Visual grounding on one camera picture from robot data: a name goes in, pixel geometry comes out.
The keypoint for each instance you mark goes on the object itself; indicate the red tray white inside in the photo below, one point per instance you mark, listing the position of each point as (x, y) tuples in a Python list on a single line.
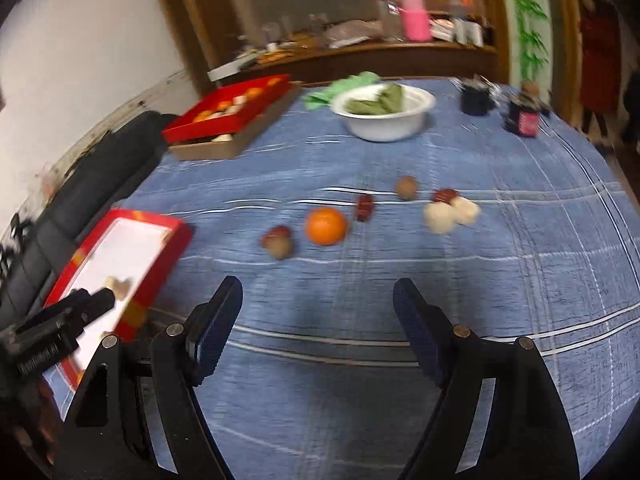
[(130, 252)]

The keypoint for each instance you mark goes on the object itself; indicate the red box with fruits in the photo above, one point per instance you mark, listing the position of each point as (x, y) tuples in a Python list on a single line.
[(227, 110)]

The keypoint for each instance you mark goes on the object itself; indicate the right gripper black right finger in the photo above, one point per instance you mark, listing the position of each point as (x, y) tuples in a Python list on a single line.
[(528, 435)]

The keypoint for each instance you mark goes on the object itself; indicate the beige cake piece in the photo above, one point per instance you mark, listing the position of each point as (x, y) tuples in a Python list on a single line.
[(465, 211), (439, 217)]

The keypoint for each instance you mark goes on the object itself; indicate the dark jar red label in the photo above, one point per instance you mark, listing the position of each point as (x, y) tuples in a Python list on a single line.
[(522, 113)]

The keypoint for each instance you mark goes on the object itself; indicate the black cup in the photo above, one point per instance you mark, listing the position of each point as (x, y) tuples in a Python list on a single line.
[(476, 96)]

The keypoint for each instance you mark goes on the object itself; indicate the left hand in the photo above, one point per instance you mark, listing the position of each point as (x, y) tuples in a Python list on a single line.
[(44, 422)]

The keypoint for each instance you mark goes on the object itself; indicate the light green cloth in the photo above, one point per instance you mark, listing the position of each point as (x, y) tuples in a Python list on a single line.
[(324, 96)]

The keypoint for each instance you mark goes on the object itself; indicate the black leather sofa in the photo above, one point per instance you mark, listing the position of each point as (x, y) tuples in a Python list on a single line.
[(110, 172)]

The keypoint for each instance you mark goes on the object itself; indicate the orange mandarin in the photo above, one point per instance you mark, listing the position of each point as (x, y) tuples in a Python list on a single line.
[(326, 226)]

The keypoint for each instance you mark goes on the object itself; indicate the pink thermos bottle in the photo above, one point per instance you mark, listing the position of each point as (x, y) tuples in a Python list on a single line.
[(416, 20)]

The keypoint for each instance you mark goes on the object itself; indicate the white bowl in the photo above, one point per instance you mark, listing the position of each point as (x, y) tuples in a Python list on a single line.
[(385, 128)]

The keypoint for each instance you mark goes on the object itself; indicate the beige cake cube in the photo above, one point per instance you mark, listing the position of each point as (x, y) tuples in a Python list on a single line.
[(119, 288)]

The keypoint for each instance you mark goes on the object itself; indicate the blue plaid tablecloth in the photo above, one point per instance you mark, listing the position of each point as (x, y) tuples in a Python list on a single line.
[(317, 380)]

